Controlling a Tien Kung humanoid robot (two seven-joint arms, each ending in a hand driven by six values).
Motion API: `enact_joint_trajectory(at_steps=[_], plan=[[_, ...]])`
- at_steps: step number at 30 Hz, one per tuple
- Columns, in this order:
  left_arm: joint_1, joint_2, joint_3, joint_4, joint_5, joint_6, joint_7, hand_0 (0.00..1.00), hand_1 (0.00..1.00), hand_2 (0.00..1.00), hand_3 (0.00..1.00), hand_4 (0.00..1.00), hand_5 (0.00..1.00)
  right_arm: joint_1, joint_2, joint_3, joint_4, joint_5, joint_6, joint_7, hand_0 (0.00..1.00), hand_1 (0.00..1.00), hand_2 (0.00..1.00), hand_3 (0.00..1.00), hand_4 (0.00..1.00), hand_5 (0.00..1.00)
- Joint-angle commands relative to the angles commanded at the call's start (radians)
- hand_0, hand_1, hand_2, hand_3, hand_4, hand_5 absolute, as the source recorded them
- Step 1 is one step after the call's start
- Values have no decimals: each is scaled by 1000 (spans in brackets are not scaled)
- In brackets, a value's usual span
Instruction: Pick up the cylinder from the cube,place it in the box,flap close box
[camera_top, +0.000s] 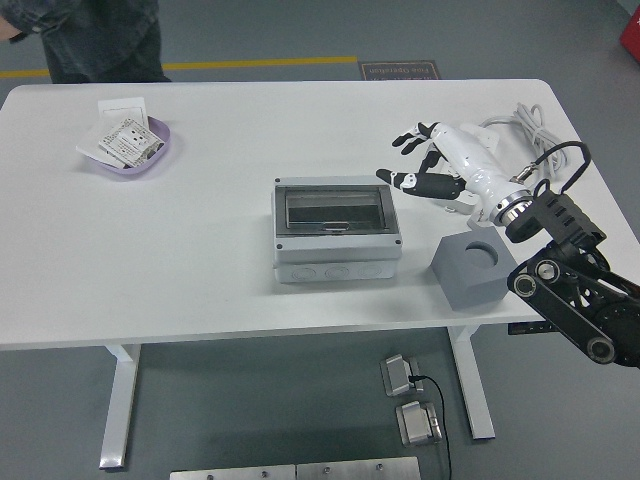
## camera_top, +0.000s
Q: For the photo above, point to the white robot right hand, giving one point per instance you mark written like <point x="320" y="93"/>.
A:
<point x="470" y="160"/>

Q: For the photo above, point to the person's right hand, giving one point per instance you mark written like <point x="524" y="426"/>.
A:
<point x="9" y="27"/>

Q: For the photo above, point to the transparent hinged box lid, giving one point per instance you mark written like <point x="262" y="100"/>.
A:
<point x="330" y="210"/>

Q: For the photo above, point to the grey plastic enclosure box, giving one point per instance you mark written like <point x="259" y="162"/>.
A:
<point x="340" y="255"/>

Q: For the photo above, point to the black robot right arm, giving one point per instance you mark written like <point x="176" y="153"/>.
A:
<point x="565" y="215"/>

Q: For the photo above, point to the grey cube with round hole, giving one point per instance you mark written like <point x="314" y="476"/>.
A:
<point x="460" y="280"/>

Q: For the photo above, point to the silver floor socket box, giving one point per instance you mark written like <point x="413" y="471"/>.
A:
<point x="400" y="375"/>
<point x="417" y="425"/>

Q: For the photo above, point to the person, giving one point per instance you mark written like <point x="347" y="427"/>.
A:
<point x="100" y="35"/>

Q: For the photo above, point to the plain white panel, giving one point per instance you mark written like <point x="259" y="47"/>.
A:
<point x="90" y="142"/>

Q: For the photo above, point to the black table control panel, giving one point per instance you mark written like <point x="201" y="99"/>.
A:
<point x="527" y="328"/>

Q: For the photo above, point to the purple plastic tray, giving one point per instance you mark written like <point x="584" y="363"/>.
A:
<point x="162" y="137"/>

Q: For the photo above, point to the red object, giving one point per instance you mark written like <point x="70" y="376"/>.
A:
<point x="631" y="35"/>

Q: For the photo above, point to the white table leg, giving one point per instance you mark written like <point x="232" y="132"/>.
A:
<point x="120" y="400"/>
<point x="475" y="390"/>

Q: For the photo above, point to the white square switch plate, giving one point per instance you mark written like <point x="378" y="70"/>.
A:
<point x="122" y="107"/>

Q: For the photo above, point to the grey metal base plate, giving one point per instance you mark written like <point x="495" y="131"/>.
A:
<point x="357" y="470"/>
<point x="235" y="473"/>

